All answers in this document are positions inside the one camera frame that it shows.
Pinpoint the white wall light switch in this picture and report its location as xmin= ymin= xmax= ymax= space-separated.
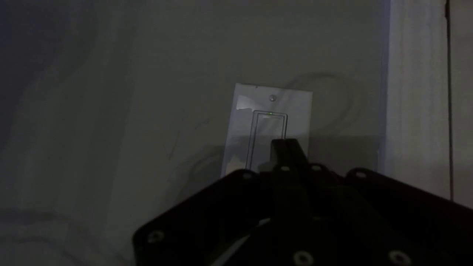
xmin=220 ymin=83 xmax=313 ymax=176

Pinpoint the white door frame trim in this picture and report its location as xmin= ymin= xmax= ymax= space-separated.
xmin=381 ymin=0 xmax=473 ymax=208

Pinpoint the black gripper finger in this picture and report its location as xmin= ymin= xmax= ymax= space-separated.
xmin=271 ymin=140 xmax=311 ymax=172

